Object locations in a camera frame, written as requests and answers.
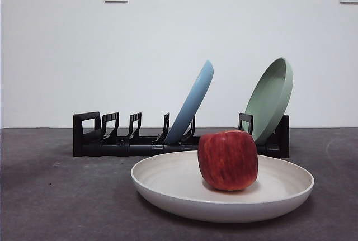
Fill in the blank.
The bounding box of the blue round plate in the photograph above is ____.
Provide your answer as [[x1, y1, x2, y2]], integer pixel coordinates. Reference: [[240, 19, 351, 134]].
[[163, 59, 215, 145]]

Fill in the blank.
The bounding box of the pale green round plate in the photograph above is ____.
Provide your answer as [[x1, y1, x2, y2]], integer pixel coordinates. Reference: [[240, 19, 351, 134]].
[[241, 57, 294, 144]]

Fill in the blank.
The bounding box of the red apple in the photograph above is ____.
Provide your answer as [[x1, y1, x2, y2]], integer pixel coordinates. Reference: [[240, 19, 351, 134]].
[[197, 129, 259, 192]]

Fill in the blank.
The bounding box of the cream yellow round plate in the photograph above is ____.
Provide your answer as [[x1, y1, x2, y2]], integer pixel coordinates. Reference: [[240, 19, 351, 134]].
[[130, 150, 315, 223]]

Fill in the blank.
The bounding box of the black plastic plate rack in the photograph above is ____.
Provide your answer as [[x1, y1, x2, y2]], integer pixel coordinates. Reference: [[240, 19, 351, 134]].
[[73, 111, 290, 159]]

